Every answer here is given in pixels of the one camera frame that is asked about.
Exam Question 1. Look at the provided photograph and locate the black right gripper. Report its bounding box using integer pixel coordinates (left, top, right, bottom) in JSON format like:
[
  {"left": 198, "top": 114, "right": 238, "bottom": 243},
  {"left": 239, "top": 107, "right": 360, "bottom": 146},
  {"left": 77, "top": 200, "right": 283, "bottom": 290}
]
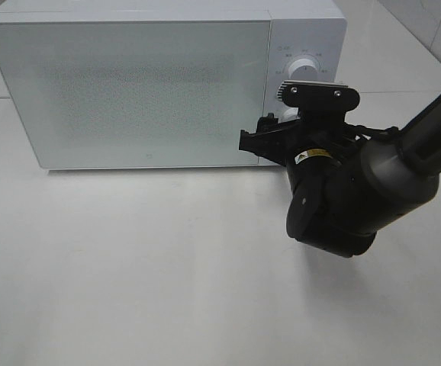
[{"left": 238, "top": 113, "right": 362, "bottom": 167}]

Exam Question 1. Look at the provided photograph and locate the white microwave knob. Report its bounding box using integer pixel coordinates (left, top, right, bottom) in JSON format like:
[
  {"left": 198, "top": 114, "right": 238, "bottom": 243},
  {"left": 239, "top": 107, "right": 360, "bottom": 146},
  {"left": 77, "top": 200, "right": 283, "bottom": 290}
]
[
  {"left": 282, "top": 108, "right": 300, "bottom": 122},
  {"left": 287, "top": 58, "right": 317, "bottom": 81}
]

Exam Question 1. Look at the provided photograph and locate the white microwave door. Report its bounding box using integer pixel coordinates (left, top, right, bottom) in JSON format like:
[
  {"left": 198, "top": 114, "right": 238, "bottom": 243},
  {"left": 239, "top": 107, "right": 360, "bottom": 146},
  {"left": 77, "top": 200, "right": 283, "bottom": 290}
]
[{"left": 0, "top": 21, "right": 269, "bottom": 170}]

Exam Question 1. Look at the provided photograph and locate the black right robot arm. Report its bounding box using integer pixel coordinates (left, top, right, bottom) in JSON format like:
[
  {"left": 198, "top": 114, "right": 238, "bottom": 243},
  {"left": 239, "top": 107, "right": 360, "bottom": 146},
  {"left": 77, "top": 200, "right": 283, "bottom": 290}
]
[{"left": 239, "top": 80, "right": 441, "bottom": 258}]

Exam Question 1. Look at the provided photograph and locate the white microwave oven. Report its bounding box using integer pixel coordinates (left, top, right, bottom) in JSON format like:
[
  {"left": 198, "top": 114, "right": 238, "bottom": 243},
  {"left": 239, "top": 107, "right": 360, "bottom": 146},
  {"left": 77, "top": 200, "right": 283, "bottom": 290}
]
[{"left": 0, "top": 0, "right": 348, "bottom": 172}]

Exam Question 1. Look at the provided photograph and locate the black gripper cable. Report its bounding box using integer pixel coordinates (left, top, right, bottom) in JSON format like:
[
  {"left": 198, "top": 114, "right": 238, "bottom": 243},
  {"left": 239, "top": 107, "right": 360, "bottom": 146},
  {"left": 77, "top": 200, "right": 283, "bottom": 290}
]
[{"left": 348, "top": 121, "right": 401, "bottom": 144}]

